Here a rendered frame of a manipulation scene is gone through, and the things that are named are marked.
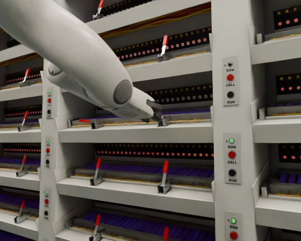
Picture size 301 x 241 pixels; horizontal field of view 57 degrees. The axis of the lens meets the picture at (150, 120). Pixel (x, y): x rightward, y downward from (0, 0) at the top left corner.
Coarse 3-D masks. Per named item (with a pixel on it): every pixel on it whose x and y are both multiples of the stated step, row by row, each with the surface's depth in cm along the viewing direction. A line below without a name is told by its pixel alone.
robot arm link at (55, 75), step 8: (48, 64) 52; (48, 72) 51; (56, 72) 50; (64, 72) 49; (56, 80) 50; (64, 80) 49; (72, 80) 50; (64, 88) 52; (72, 88) 52; (80, 88) 52; (80, 96) 55; (96, 104) 59
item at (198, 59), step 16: (192, 32) 94; (208, 32) 91; (128, 48) 109; (144, 48) 105; (160, 48) 102; (176, 48) 98; (192, 48) 95; (208, 48) 80; (128, 64) 96; (144, 64) 90; (160, 64) 81; (176, 64) 78; (192, 64) 76; (208, 64) 73
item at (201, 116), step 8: (200, 112) 80; (208, 112) 78; (104, 120) 98; (112, 120) 96; (120, 120) 94; (128, 120) 92; (136, 120) 90; (152, 120) 86; (176, 120) 83; (184, 120) 79; (192, 120) 78
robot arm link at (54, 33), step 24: (0, 0) 38; (24, 0) 39; (48, 0) 42; (0, 24) 41; (24, 24) 41; (48, 24) 42; (72, 24) 43; (48, 48) 42; (72, 48) 42; (96, 48) 44; (72, 72) 43; (96, 72) 44; (120, 72) 48; (96, 96) 47; (120, 96) 49
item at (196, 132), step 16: (80, 112) 113; (64, 128) 106; (80, 128) 102; (112, 128) 91; (128, 128) 86; (144, 128) 82; (160, 128) 79; (176, 128) 77; (192, 128) 74; (208, 128) 72
